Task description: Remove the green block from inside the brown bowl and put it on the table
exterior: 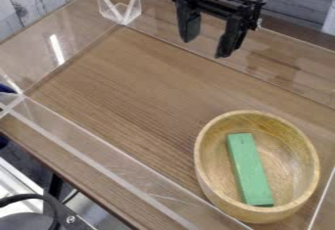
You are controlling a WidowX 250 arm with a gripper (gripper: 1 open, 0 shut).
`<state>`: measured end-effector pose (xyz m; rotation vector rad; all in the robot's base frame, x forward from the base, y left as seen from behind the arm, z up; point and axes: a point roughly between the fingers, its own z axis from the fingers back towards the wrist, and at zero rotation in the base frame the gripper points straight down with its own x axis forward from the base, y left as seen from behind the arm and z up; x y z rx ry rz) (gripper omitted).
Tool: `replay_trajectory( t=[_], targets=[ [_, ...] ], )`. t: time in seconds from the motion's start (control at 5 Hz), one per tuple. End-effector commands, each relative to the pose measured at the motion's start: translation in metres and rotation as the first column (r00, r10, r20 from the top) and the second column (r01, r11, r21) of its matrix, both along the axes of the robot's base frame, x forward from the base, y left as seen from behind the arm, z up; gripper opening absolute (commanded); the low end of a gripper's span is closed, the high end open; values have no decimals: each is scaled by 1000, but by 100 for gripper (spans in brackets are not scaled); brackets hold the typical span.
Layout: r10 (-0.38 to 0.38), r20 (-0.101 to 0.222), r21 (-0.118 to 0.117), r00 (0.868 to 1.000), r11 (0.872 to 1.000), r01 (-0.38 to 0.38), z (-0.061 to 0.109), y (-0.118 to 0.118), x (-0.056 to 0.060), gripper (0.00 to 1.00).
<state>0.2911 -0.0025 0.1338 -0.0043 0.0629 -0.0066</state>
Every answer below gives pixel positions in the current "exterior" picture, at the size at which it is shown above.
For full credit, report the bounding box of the black table leg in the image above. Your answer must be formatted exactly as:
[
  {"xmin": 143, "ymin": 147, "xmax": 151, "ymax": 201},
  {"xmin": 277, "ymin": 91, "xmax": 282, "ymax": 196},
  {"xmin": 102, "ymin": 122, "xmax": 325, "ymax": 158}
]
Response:
[{"xmin": 48, "ymin": 174, "xmax": 64, "ymax": 199}]

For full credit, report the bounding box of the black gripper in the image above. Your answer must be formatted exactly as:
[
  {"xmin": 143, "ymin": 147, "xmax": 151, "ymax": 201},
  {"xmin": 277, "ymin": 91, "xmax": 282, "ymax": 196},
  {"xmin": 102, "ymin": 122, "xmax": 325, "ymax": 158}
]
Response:
[{"xmin": 172, "ymin": 0, "xmax": 266, "ymax": 58}]

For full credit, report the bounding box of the clear acrylic front wall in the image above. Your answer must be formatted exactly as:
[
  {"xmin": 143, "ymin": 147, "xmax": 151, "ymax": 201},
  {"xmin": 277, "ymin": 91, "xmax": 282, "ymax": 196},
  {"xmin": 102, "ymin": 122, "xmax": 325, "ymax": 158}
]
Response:
[{"xmin": 0, "ymin": 94, "xmax": 253, "ymax": 230}]

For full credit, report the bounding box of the clear acrylic back wall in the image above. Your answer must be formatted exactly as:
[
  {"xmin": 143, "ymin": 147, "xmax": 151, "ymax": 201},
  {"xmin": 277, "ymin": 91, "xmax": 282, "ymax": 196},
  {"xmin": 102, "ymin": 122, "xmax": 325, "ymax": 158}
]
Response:
[{"xmin": 128, "ymin": 0, "xmax": 335, "ymax": 109}]

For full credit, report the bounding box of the clear acrylic wall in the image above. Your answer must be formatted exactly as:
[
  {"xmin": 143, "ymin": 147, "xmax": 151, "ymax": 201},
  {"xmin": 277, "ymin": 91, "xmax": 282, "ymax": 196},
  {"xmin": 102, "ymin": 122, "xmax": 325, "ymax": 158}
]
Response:
[
  {"xmin": 0, "ymin": 0, "xmax": 116, "ymax": 93},
  {"xmin": 128, "ymin": 0, "xmax": 335, "ymax": 109},
  {"xmin": 0, "ymin": 94, "xmax": 253, "ymax": 230}
]

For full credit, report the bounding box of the grey metal bracket with screw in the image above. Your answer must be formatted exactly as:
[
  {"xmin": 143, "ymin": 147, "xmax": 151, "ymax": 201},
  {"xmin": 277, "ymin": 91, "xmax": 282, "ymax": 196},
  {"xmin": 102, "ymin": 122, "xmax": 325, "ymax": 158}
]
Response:
[{"xmin": 55, "ymin": 202, "xmax": 98, "ymax": 230}]

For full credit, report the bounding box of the black cable lower left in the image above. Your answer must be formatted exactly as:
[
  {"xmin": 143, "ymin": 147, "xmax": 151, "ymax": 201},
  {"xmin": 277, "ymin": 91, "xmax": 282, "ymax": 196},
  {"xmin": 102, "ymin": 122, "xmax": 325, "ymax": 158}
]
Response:
[{"xmin": 0, "ymin": 193, "xmax": 60, "ymax": 230}]

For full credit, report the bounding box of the blue object at left edge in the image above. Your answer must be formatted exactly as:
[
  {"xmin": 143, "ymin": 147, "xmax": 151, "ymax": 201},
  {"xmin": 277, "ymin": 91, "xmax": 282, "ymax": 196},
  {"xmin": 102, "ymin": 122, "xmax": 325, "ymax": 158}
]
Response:
[{"xmin": 0, "ymin": 83, "xmax": 18, "ymax": 94}]

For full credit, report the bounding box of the light wooden bowl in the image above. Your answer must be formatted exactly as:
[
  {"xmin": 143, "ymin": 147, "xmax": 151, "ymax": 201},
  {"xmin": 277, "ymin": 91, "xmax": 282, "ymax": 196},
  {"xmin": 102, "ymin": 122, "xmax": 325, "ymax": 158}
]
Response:
[{"xmin": 194, "ymin": 110, "xmax": 321, "ymax": 224}]

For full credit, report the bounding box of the clear acrylic corner bracket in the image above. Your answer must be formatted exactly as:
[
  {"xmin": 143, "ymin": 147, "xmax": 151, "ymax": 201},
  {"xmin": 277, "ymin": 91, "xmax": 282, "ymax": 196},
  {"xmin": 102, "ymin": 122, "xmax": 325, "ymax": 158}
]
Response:
[{"xmin": 98, "ymin": 0, "xmax": 142, "ymax": 25}]

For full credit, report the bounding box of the clear acrylic left wall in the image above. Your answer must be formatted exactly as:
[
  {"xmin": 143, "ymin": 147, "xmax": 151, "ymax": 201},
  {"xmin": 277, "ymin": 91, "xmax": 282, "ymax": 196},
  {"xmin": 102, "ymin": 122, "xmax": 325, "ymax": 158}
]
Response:
[{"xmin": 0, "ymin": 0, "xmax": 116, "ymax": 93}]

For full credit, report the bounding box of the green rectangular block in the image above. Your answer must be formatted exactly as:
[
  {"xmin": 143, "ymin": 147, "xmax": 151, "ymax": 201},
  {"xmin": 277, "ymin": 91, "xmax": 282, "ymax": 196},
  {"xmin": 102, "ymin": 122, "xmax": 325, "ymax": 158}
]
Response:
[{"xmin": 227, "ymin": 133, "xmax": 275, "ymax": 207}]

